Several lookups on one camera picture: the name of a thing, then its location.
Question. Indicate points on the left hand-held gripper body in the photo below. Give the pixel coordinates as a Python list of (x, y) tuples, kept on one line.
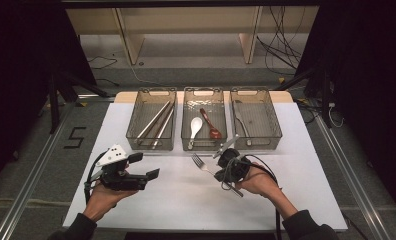
[(114, 156)]

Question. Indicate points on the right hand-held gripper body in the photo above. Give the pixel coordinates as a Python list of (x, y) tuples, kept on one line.
[(234, 165)]

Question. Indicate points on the silver metal fork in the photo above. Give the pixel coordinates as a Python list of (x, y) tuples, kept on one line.
[(199, 161)]

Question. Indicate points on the reddish brown wooden spoon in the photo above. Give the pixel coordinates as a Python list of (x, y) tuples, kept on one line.
[(215, 133)]

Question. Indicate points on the brown wooden chopstick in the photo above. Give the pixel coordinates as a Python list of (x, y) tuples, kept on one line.
[(155, 124), (160, 127)]

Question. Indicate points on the smoky clear plastic bin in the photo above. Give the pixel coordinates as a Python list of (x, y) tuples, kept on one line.
[(262, 123), (141, 113), (216, 106)]

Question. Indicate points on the silver metal knife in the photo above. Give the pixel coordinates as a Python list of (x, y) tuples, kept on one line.
[(241, 120)]

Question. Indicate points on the white ceramic spoon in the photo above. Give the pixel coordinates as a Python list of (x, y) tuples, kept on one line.
[(196, 124)]

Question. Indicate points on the person's right hand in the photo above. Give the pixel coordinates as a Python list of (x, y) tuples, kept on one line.
[(262, 181)]

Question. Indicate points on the person's left hand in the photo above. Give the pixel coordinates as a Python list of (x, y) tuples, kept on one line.
[(102, 200)]

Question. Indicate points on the white table cover sheet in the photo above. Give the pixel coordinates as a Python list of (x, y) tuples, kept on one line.
[(186, 206)]

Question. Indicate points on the black metal stand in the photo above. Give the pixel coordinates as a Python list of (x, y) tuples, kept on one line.
[(324, 96), (54, 106)]

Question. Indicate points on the black curtain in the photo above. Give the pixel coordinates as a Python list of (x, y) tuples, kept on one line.
[(19, 83), (369, 83)]

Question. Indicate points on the light wooden desk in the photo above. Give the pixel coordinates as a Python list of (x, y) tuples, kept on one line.
[(186, 20)]

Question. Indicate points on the aluminium floor rail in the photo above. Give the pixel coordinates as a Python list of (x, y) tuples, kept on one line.
[(356, 186), (29, 186)]

